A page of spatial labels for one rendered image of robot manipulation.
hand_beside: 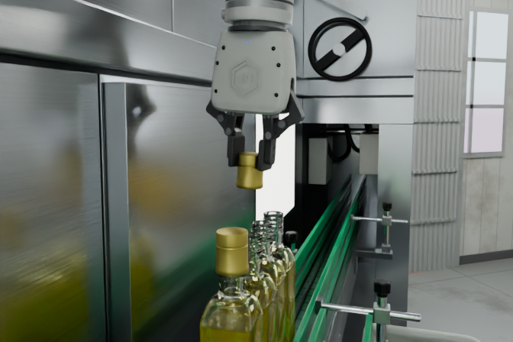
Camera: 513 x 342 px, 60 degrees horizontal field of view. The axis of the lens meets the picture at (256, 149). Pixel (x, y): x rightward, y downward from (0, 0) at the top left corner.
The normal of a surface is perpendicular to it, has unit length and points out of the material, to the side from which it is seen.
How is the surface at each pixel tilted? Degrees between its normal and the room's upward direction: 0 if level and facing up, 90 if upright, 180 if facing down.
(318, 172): 90
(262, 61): 91
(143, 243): 90
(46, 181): 90
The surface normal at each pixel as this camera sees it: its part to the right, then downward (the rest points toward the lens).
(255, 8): -0.11, 0.13
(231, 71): -0.48, 0.09
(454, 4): 0.32, 0.09
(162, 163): 0.96, 0.03
